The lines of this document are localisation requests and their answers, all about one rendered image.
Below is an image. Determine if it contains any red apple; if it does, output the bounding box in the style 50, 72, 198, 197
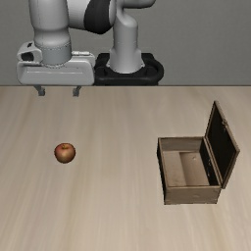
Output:
53, 142, 76, 165

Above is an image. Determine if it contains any brown wooden box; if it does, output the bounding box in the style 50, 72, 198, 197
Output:
156, 136, 223, 206

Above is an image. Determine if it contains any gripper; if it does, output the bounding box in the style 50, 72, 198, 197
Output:
16, 40, 96, 98

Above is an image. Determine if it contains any brown wooden box lid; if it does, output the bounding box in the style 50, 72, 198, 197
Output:
204, 100, 241, 189

